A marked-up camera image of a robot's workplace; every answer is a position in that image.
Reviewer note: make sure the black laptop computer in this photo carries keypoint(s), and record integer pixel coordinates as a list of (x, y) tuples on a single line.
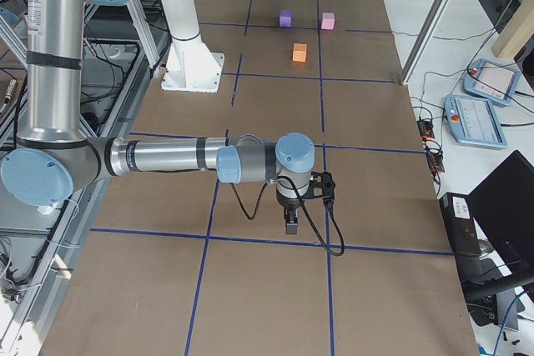
[(502, 205)]

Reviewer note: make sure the blue teach pendant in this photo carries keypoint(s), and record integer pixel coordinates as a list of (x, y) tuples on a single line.
[(492, 81), (473, 121)]

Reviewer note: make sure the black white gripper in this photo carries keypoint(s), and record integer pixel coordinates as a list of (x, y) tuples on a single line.
[(289, 204)]

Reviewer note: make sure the aluminium frame post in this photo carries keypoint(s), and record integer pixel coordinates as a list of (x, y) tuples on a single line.
[(428, 28)]

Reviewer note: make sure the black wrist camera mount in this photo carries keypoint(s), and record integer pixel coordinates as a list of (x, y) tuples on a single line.
[(321, 186)]

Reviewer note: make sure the orange cube block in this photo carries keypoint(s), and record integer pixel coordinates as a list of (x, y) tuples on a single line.
[(299, 53)]

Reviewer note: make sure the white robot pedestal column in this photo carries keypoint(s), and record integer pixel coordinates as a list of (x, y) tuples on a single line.
[(191, 66)]

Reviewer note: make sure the brown paper table cover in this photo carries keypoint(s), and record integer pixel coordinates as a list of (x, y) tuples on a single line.
[(180, 264)]

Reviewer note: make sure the lower blue teach pendant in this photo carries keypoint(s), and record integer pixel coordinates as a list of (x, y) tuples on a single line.
[(473, 121)]

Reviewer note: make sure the wooden beam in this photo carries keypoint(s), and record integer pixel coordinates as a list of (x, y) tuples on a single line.
[(516, 33)]

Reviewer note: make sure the aluminium frame rail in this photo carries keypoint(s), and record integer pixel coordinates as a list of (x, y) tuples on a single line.
[(50, 246)]

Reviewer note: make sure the black power strip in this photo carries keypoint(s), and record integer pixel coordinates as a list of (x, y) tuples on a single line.
[(433, 150)]

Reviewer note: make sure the pink cube block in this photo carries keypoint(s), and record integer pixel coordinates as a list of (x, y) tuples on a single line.
[(327, 21)]

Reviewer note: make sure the upper blue teach pendant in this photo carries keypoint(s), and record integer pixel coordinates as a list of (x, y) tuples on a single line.
[(492, 81)]

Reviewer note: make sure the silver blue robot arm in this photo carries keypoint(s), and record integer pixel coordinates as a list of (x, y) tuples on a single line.
[(53, 158)]

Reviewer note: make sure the black box device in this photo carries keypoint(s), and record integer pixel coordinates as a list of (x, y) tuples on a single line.
[(460, 226)]

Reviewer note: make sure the purple cube block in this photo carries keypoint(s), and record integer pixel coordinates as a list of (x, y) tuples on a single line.
[(285, 19)]

